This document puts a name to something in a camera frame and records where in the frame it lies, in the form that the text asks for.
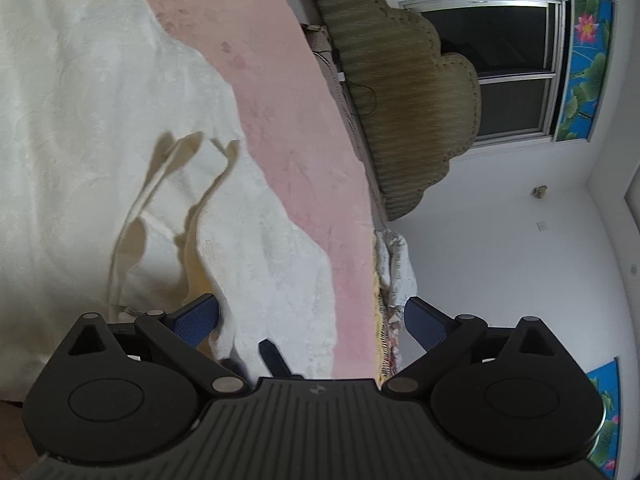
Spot brown pillow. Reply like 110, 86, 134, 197
300, 22, 387, 221

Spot white pants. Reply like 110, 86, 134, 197
0, 0, 347, 404

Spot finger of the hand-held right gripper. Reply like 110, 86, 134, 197
219, 356, 252, 377
257, 339, 306, 381

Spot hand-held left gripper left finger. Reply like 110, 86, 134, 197
42, 293, 252, 400

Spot pink blanket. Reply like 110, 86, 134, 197
122, 0, 397, 382

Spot blue lotus print curtain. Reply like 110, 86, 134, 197
553, 0, 614, 144
584, 356, 624, 479

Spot window with metal frame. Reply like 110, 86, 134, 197
398, 0, 569, 149

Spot black cable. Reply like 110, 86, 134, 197
320, 49, 379, 117

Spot olive padded headboard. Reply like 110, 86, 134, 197
294, 0, 482, 222

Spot floral quilt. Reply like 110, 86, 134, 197
372, 228, 417, 379

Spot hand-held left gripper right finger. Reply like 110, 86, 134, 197
381, 296, 587, 397

